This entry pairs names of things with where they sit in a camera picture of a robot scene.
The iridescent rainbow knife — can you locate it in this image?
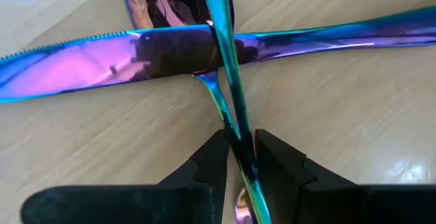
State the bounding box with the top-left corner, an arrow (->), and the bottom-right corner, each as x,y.
0,5 -> 436,105

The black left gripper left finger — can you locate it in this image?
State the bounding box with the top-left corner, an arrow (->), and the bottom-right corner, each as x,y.
20,128 -> 232,224

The iridescent rainbow fork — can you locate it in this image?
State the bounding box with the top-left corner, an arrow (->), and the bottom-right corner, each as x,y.
199,0 -> 273,224

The iridescent rainbow spoon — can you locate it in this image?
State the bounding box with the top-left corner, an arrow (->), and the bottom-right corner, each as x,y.
120,0 -> 255,224

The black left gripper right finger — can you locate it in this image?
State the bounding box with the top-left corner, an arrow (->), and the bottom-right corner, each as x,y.
254,128 -> 436,224

